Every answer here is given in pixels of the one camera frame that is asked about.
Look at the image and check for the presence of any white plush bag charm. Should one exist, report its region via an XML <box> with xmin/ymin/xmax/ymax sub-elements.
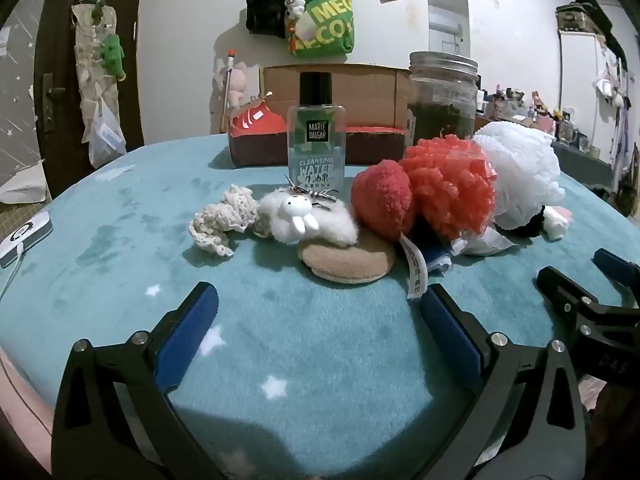
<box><xmin>284</xmin><ymin>0</ymin><xmax>308</xmax><ymax>41</ymax></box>

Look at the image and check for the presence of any blue cloth roll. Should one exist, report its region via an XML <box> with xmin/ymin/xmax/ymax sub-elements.
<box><xmin>410</xmin><ymin>220</ymin><xmax>453</xmax><ymax>273</ymax></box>

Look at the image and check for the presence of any clear cleansing water bottle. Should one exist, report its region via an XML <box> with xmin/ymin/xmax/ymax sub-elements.
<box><xmin>287</xmin><ymin>72</ymin><xmax>347</xmax><ymax>193</ymax></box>

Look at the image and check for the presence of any pink plush toy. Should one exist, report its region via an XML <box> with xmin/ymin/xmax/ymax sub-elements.
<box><xmin>220</xmin><ymin>60</ymin><xmax>261</xmax><ymax>111</ymax></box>

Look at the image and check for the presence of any white sheep plush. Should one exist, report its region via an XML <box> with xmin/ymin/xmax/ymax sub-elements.
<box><xmin>257</xmin><ymin>187</ymin><xmax>361</xmax><ymax>248</ymax></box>

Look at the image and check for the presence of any white air conditioner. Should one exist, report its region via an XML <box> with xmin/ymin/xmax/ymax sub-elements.
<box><xmin>425</xmin><ymin>0</ymin><xmax>471</xmax><ymax>53</ymax></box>

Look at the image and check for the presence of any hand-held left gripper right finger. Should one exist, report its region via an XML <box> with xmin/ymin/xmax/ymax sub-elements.
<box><xmin>405</xmin><ymin>283</ymin><xmax>590</xmax><ymax>480</ymax></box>

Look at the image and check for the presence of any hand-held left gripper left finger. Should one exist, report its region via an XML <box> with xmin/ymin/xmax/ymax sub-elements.
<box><xmin>51</xmin><ymin>281</ymin><xmax>236</xmax><ymax>480</ymax></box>

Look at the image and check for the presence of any red paper bag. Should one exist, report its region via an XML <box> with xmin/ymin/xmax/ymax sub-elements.
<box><xmin>229</xmin><ymin>91</ymin><xmax>406</xmax><ymax>138</ymax></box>

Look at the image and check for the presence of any dark wooden door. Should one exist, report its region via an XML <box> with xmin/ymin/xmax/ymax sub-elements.
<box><xmin>35</xmin><ymin>0</ymin><xmax>146</xmax><ymax>201</ymax></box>

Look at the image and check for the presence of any clutter of small bottles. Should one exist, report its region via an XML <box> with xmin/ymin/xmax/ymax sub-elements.
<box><xmin>477</xmin><ymin>82</ymin><xmax>601</xmax><ymax>151</ymax></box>

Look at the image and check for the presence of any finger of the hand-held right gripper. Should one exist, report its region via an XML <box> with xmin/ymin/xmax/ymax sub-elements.
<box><xmin>536</xmin><ymin>266</ymin><xmax>640</xmax><ymax>343</ymax></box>
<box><xmin>592</xmin><ymin>248</ymin><xmax>640</xmax><ymax>307</ymax></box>

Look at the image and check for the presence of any brown cardboard box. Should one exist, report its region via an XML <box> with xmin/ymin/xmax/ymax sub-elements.
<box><xmin>229</xmin><ymin>63</ymin><xmax>416</xmax><ymax>168</ymax></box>

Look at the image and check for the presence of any white device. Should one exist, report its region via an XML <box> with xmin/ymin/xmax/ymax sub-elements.
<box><xmin>0</xmin><ymin>211</ymin><xmax>53</xmax><ymax>268</ymax></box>

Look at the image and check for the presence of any white mesh bath pouf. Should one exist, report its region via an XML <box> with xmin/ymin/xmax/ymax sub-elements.
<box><xmin>470</xmin><ymin>121</ymin><xmax>566</xmax><ymax>231</ymax></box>

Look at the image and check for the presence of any black plush ball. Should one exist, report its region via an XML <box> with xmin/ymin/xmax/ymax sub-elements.
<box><xmin>515</xmin><ymin>205</ymin><xmax>551</xmax><ymax>238</ymax></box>

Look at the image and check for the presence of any red plush ball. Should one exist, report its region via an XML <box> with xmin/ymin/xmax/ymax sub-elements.
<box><xmin>350</xmin><ymin>159</ymin><xmax>430</xmax><ymax>301</ymax></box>

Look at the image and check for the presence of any cream crochet piece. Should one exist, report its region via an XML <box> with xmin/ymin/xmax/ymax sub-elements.
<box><xmin>188</xmin><ymin>185</ymin><xmax>261</xmax><ymax>260</ymax></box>

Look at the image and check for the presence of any clear plastic bag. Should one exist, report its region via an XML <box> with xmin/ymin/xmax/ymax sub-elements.
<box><xmin>82</xmin><ymin>97</ymin><xmax>127</xmax><ymax>168</ymax></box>

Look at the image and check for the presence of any door handle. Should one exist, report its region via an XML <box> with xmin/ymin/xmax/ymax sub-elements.
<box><xmin>42</xmin><ymin>74</ymin><xmax>66</xmax><ymax>133</ymax></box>

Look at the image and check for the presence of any dark table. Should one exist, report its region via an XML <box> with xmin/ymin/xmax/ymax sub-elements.
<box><xmin>475</xmin><ymin>110</ymin><xmax>616</xmax><ymax>186</ymax></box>

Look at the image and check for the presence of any white cabinet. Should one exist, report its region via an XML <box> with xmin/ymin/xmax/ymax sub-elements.
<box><xmin>557</xmin><ymin>30</ymin><xmax>626</xmax><ymax>161</ymax></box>

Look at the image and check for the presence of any black backpack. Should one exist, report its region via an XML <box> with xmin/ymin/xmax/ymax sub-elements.
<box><xmin>245</xmin><ymin>0</ymin><xmax>293</xmax><ymax>37</ymax></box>

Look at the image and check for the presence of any glass jar with metal lid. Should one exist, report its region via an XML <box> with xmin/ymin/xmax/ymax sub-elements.
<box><xmin>405</xmin><ymin>51</ymin><xmax>479</xmax><ymax>148</ymax></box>

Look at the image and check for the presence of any white cable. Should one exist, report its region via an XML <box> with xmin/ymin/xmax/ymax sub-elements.
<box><xmin>0</xmin><ymin>245</ymin><xmax>26</xmax><ymax>306</ymax></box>

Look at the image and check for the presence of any white paper sheet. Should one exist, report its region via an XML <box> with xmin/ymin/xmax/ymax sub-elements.
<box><xmin>0</xmin><ymin>160</ymin><xmax>51</xmax><ymax>203</ymax></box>

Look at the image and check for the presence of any green tote bag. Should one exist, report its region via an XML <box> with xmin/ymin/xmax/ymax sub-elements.
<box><xmin>287</xmin><ymin>0</ymin><xmax>355</xmax><ymax>58</ymax></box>

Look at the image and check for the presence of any coral mesh bath pouf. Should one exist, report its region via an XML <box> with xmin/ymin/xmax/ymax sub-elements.
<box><xmin>400</xmin><ymin>136</ymin><xmax>516</xmax><ymax>257</ymax></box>

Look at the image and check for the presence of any green plush toy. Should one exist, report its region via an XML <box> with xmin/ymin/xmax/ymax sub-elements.
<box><xmin>100</xmin><ymin>34</ymin><xmax>126</xmax><ymax>81</ymax></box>

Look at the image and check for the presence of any tan round sponge puff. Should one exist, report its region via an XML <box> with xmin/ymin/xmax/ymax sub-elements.
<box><xmin>298</xmin><ymin>241</ymin><xmax>397</xmax><ymax>285</ymax></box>

